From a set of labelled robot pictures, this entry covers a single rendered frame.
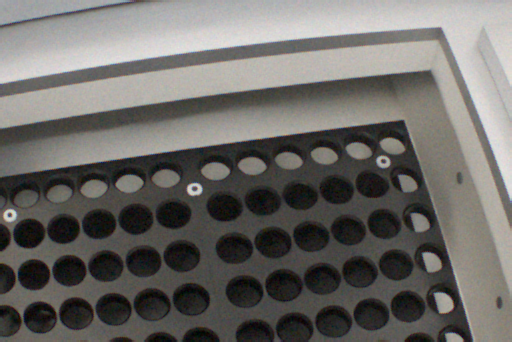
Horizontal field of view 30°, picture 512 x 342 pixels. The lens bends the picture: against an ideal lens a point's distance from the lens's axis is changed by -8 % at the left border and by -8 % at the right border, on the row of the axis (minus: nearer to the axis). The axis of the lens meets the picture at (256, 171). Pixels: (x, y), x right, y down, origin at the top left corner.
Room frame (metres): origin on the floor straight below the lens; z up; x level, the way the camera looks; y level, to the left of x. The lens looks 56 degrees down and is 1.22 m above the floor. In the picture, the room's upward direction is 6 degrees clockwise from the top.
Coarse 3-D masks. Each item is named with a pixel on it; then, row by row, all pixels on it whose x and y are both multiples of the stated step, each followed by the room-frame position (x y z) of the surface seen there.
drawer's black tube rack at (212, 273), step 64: (192, 192) 0.20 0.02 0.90; (256, 192) 0.21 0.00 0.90; (320, 192) 0.21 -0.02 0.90; (384, 192) 0.21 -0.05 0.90; (0, 256) 0.16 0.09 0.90; (64, 256) 0.17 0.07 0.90; (128, 256) 0.17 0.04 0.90; (192, 256) 0.19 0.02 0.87; (256, 256) 0.18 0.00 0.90; (320, 256) 0.18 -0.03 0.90; (384, 256) 0.18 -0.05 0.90; (448, 256) 0.18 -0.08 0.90; (0, 320) 0.15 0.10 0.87; (64, 320) 0.16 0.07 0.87; (128, 320) 0.15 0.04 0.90; (192, 320) 0.15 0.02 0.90; (256, 320) 0.15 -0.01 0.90; (320, 320) 0.17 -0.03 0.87; (384, 320) 0.16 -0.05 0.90; (448, 320) 0.16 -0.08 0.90
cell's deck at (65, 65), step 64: (192, 0) 0.26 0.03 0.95; (256, 0) 0.26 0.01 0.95; (320, 0) 0.27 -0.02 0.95; (384, 0) 0.27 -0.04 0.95; (448, 0) 0.28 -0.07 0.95; (0, 64) 0.22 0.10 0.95; (64, 64) 0.22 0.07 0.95; (128, 64) 0.23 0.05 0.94; (192, 64) 0.23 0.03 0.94; (256, 64) 0.24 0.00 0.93; (320, 64) 0.25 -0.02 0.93; (384, 64) 0.25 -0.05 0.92; (448, 64) 0.25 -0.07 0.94
